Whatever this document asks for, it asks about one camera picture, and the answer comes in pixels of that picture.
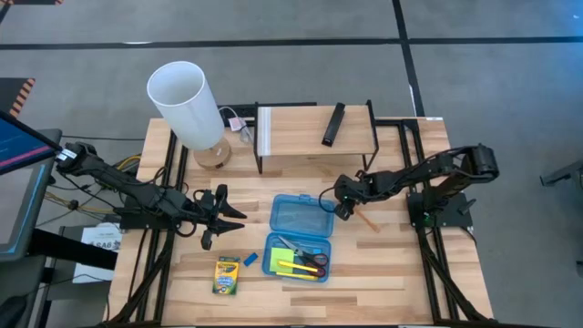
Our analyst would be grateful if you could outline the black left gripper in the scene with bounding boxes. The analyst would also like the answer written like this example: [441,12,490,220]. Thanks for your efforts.
[186,184,249,251]

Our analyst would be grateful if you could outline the orange wooden pencil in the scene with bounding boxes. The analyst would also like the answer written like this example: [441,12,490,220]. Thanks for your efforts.
[355,209,381,233]

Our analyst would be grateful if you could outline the blue translucent plastic pencil case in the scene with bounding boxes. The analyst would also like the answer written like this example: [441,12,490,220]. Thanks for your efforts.
[261,193,337,283]

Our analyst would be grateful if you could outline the green yellow crayon box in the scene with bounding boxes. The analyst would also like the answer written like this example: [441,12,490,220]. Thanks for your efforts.
[211,255,241,296]

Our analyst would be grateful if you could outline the green sticky note pad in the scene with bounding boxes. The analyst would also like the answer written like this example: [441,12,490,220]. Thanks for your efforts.
[269,247,296,275]

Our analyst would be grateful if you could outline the red and black scissors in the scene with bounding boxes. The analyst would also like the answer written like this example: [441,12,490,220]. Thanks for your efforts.
[277,235,330,279]

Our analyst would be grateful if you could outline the yellow highlighter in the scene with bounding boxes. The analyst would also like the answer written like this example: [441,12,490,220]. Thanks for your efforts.
[277,260,320,274]

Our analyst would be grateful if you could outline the pencil with green ferrule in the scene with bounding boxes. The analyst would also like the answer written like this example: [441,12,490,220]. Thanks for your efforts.
[275,272,319,281]

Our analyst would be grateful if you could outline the black rectangular device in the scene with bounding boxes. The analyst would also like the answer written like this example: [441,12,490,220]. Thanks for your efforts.
[321,102,346,148]

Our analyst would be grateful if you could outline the wooden shelf with black legs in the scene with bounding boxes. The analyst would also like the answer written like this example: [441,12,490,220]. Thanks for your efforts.
[252,99,380,175]

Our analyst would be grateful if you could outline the white shade table lamp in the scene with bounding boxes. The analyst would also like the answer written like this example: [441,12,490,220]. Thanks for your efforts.
[146,60,232,171]

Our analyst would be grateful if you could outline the white printed paper sheet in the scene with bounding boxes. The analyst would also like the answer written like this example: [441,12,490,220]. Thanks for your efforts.
[72,221,123,284]

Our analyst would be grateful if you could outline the black stand bar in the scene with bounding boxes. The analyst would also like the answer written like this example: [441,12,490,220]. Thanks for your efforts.
[29,227,119,271]

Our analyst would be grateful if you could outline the grey screen with teal edge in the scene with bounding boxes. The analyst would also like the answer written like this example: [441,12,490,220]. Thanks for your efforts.
[0,161,51,263]

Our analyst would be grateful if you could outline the grey furniture leg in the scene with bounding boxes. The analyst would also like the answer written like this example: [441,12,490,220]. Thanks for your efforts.
[539,159,583,200]

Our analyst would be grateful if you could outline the blue lit screen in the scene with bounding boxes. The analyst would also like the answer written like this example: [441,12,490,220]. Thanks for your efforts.
[0,110,63,177]

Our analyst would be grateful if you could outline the black rounded object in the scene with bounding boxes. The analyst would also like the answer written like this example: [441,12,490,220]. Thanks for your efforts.
[0,294,28,328]

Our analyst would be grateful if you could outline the white cable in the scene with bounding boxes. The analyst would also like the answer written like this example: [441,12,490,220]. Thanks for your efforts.
[218,106,254,145]

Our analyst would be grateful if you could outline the yellow cable bundle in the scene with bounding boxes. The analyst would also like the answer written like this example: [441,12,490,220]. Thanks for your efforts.
[43,154,142,216]

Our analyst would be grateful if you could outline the thin black cable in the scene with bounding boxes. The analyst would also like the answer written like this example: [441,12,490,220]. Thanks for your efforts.
[61,134,147,142]

